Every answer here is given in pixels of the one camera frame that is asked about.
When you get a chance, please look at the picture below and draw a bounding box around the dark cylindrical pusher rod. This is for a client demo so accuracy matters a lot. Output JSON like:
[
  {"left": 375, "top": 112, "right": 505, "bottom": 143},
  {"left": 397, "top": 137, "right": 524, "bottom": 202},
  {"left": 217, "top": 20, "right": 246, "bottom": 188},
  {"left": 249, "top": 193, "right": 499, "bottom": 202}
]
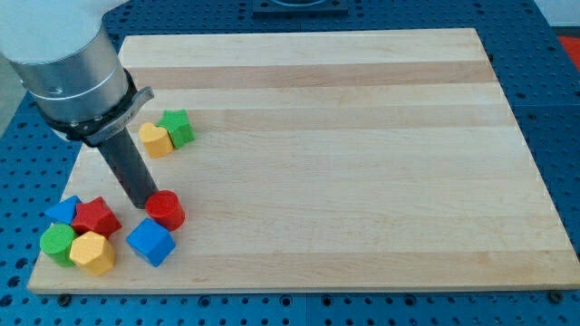
[{"left": 98, "top": 129, "right": 159, "bottom": 209}]

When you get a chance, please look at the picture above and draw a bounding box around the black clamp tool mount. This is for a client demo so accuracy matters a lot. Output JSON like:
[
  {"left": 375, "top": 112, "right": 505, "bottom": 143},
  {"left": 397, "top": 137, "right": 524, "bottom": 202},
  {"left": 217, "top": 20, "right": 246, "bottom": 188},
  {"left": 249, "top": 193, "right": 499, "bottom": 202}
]
[{"left": 40, "top": 70, "right": 154, "bottom": 148}]

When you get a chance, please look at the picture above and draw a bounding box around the red cylinder block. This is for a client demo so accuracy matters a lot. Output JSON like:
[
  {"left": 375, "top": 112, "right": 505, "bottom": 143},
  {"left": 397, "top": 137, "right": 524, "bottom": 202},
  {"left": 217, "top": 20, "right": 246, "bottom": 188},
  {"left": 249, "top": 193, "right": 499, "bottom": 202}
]
[{"left": 145, "top": 190, "right": 186, "bottom": 231}]

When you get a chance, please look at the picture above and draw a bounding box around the blue cube block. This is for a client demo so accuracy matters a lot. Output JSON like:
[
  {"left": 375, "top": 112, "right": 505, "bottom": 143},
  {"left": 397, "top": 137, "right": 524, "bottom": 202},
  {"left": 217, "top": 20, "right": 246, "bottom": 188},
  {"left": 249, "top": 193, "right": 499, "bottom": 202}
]
[{"left": 126, "top": 218, "right": 176, "bottom": 267}]

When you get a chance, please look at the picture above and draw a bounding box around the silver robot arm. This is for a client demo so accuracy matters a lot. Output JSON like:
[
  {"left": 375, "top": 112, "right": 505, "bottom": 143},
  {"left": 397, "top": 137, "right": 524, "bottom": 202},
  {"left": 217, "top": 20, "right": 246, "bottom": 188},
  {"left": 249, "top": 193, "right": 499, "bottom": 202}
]
[{"left": 1, "top": 0, "right": 158, "bottom": 208}]

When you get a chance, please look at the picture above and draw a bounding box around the yellow heart block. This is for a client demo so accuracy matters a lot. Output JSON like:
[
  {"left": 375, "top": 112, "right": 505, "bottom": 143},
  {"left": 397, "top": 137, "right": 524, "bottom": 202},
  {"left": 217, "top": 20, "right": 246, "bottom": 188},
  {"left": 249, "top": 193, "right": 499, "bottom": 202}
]
[{"left": 138, "top": 122, "right": 174, "bottom": 158}]

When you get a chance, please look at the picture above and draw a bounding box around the green star block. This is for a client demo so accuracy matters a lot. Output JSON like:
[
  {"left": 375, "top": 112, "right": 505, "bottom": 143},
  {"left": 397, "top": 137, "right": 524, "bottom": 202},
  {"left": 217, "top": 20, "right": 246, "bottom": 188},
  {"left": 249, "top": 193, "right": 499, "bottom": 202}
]
[{"left": 156, "top": 110, "right": 196, "bottom": 149}]

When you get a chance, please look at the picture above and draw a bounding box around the red star block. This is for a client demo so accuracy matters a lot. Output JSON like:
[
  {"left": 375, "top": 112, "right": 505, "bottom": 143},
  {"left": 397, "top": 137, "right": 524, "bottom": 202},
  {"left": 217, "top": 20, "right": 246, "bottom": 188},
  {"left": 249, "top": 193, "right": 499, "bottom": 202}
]
[{"left": 71, "top": 197, "right": 122, "bottom": 239}]

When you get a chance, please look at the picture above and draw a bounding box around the blue triangle block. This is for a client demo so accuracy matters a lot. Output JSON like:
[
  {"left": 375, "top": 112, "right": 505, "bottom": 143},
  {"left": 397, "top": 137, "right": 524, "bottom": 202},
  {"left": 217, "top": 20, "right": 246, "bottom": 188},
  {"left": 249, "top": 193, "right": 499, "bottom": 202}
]
[{"left": 44, "top": 196, "right": 82, "bottom": 225}]

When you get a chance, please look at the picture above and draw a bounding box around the yellow hexagon block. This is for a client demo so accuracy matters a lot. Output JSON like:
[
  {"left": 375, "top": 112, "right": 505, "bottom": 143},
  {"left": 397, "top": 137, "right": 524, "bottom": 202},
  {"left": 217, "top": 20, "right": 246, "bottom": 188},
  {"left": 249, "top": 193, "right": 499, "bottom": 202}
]
[{"left": 69, "top": 231, "right": 116, "bottom": 276}]

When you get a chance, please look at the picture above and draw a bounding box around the green cylinder block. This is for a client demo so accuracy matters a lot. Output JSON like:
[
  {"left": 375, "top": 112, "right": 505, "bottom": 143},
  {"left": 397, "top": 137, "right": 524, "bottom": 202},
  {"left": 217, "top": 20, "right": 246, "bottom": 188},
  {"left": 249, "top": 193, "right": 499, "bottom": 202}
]
[{"left": 40, "top": 224, "right": 77, "bottom": 267}]

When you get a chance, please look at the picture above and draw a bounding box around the wooden board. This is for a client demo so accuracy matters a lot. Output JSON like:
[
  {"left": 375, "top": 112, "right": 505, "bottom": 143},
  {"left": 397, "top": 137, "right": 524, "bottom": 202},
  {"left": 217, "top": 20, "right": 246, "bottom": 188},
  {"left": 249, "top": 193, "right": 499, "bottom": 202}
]
[{"left": 28, "top": 28, "right": 579, "bottom": 294}]

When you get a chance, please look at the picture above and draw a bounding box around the red object at edge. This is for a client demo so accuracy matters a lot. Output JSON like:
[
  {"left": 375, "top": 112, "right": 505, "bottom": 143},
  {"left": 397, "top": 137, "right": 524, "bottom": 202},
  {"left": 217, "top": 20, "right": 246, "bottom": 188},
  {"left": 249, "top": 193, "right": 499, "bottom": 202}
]
[{"left": 558, "top": 35, "right": 580, "bottom": 70}]

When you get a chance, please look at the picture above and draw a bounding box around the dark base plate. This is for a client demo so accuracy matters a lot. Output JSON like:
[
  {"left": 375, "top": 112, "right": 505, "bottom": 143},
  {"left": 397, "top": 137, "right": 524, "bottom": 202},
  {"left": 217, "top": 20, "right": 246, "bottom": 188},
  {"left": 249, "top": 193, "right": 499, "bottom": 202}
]
[{"left": 252, "top": 0, "right": 349, "bottom": 17}]

